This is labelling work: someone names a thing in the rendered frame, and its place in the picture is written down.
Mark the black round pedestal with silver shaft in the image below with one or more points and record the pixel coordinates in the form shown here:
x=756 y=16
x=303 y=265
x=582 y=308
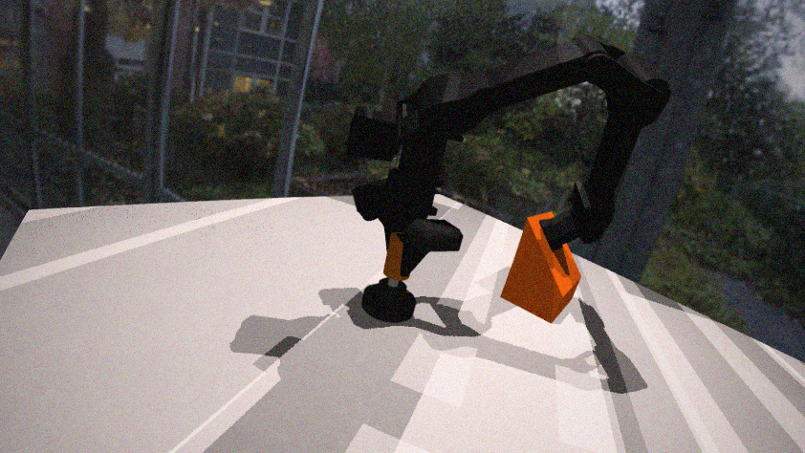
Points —
x=389 y=301

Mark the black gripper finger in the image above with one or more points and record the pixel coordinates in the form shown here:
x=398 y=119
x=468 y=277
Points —
x=411 y=256
x=392 y=225

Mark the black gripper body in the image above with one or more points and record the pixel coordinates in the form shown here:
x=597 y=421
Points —
x=428 y=235

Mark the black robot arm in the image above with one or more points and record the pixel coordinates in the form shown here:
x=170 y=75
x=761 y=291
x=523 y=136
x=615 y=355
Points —
x=449 y=105

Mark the orange knob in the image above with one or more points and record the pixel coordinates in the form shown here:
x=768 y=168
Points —
x=392 y=265

